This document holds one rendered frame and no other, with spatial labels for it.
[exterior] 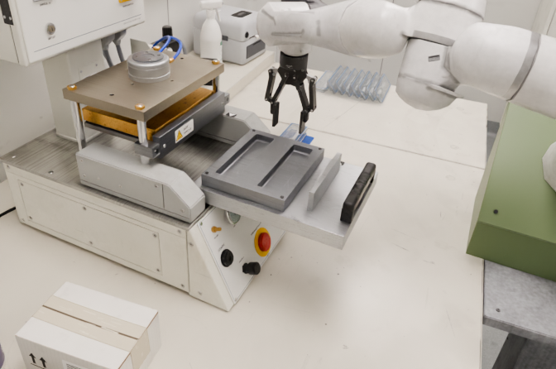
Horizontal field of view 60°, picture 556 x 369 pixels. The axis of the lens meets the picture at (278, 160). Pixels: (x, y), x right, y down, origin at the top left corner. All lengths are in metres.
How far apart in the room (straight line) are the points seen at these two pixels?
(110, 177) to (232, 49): 1.07
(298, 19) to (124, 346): 0.67
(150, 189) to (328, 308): 0.41
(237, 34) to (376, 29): 1.06
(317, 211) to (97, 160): 0.41
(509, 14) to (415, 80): 2.44
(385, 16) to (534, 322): 0.65
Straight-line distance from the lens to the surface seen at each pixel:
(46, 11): 0.97
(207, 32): 1.81
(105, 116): 0.96
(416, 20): 0.88
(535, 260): 1.19
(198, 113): 0.97
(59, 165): 1.07
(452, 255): 1.18
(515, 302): 1.13
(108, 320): 0.86
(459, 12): 0.87
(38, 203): 1.13
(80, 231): 1.08
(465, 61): 0.79
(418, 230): 1.22
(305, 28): 1.00
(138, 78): 0.96
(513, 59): 0.79
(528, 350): 1.44
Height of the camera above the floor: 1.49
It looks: 32 degrees down
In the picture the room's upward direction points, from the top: 4 degrees clockwise
